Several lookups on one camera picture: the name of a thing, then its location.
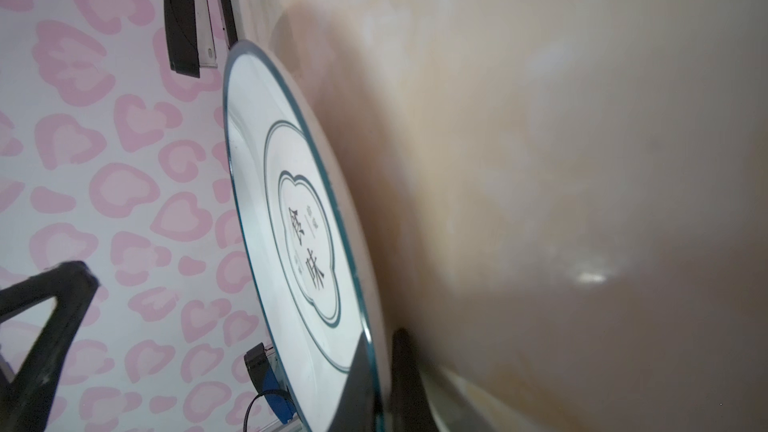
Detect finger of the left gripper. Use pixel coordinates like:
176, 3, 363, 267
1, 261, 99, 431

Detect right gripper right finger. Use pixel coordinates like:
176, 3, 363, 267
390, 328, 439, 432

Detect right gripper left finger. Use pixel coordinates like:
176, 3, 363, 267
329, 333, 377, 432

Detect white plate black rings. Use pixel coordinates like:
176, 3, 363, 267
221, 39, 394, 432

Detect black stapler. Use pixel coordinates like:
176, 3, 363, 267
163, 0, 238, 78

